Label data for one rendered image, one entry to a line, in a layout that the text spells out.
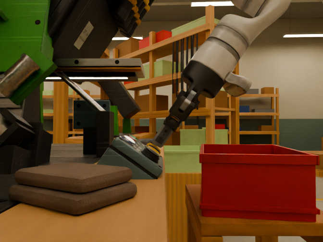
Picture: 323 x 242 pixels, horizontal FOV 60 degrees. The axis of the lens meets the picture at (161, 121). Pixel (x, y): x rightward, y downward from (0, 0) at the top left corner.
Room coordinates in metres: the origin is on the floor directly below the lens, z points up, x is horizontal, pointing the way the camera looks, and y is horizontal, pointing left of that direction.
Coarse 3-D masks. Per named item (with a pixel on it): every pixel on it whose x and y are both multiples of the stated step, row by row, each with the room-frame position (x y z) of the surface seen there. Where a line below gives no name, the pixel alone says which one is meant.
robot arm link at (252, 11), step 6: (234, 0) 0.50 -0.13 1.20; (240, 0) 0.49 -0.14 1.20; (246, 0) 0.49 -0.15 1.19; (252, 0) 0.48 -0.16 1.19; (258, 0) 0.48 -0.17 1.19; (240, 6) 0.50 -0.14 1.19; (246, 6) 0.50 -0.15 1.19; (252, 6) 0.49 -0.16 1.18; (258, 6) 0.48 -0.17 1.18; (246, 12) 0.52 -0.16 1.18; (252, 12) 0.50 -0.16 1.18
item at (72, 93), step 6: (48, 90) 9.09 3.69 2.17; (72, 90) 9.09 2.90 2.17; (84, 90) 9.09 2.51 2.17; (42, 96) 9.04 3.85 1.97; (48, 96) 9.03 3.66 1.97; (72, 96) 8.99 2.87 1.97; (78, 96) 8.98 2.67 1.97; (90, 96) 8.96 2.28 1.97; (96, 96) 8.95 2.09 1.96; (48, 114) 9.03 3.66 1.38; (72, 114) 8.99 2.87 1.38; (120, 120) 9.39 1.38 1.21; (72, 126) 9.42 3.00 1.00; (48, 132) 9.03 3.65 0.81; (72, 132) 8.99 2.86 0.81; (78, 132) 8.98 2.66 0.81
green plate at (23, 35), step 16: (0, 0) 0.55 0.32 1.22; (16, 0) 0.55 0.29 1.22; (32, 0) 0.55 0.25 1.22; (48, 0) 0.55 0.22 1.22; (16, 16) 0.54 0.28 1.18; (32, 16) 0.54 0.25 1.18; (48, 16) 0.55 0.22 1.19; (0, 32) 0.53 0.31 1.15; (16, 32) 0.53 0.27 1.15; (32, 32) 0.53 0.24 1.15; (0, 48) 0.52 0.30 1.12; (16, 48) 0.52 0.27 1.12; (32, 48) 0.52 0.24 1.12; (48, 48) 0.58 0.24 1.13; (0, 64) 0.51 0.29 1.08
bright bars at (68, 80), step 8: (56, 72) 0.66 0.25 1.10; (64, 80) 0.66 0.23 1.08; (72, 88) 0.66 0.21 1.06; (80, 88) 0.69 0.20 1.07; (88, 96) 0.68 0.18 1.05; (96, 104) 0.66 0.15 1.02; (104, 112) 0.65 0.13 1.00; (112, 112) 0.69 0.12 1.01; (104, 120) 0.65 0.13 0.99; (112, 120) 0.69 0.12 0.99; (104, 128) 0.65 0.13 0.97; (112, 128) 0.69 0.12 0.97; (104, 136) 0.65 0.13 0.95; (112, 136) 0.69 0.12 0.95; (104, 144) 0.65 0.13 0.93; (104, 152) 0.65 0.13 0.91
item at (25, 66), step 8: (24, 56) 0.47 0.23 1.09; (16, 64) 0.47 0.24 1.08; (24, 64) 0.47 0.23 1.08; (32, 64) 0.47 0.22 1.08; (8, 72) 0.47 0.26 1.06; (16, 72) 0.47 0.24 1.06; (24, 72) 0.47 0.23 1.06; (32, 72) 0.48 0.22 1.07; (0, 80) 0.46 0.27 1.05; (8, 80) 0.46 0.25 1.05; (16, 80) 0.47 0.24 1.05; (24, 80) 0.48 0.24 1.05; (0, 88) 0.46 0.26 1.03; (8, 88) 0.47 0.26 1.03; (16, 88) 0.48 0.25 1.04; (8, 96) 0.47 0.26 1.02
